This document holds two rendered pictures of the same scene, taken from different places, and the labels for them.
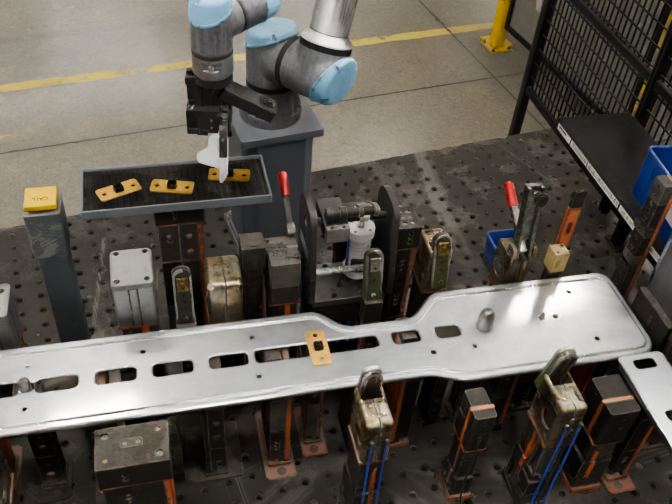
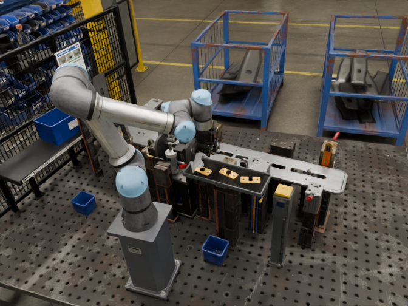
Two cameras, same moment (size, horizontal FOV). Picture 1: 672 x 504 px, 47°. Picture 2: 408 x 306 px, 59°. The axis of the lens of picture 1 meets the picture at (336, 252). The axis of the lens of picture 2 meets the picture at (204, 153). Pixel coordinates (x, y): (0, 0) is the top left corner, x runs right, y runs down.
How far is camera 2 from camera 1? 2.40 m
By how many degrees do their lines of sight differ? 90
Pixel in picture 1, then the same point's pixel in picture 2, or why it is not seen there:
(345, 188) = (88, 285)
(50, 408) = (302, 165)
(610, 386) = not seen: hidden behind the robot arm
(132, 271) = (260, 164)
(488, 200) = (44, 239)
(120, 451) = (286, 142)
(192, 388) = (257, 154)
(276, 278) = not seen: hidden behind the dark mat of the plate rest
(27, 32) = not seen: outside the picture
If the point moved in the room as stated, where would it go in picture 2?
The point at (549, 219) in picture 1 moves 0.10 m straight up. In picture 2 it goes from (39, 217) to (34, 205)
